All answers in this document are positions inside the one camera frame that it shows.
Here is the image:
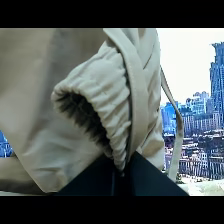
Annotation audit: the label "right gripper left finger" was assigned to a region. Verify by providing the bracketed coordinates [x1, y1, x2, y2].
[54, 155, 119, 197]

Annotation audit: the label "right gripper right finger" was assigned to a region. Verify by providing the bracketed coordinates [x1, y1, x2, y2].
[123, 151, 190, 197]

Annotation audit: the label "brown pants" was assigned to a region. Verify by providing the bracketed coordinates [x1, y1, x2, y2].
[0, 28, 185, 196]

